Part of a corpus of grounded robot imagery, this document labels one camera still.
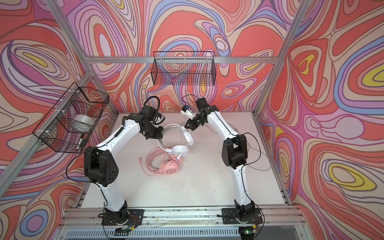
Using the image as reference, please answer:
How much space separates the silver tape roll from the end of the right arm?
500mm

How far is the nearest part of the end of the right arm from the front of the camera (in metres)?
0.72

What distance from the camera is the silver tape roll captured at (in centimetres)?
71
